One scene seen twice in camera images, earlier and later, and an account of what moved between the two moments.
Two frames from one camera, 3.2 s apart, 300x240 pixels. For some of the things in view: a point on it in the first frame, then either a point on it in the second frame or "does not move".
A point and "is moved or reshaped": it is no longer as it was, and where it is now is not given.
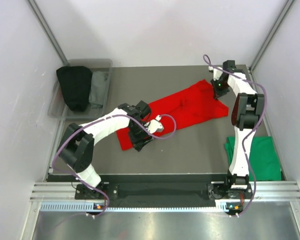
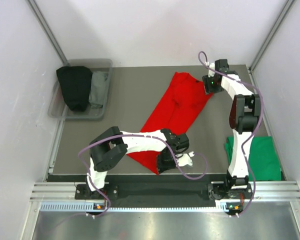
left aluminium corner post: x=49 y=32 does not move
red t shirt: x=196 y=103 is moved or reshaped
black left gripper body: x=137 y=133 -> x=165 y=161
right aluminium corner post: x=289 y=5 does not move
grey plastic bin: x=104 y=65 does not move
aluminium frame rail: x=279 y=191 does not move
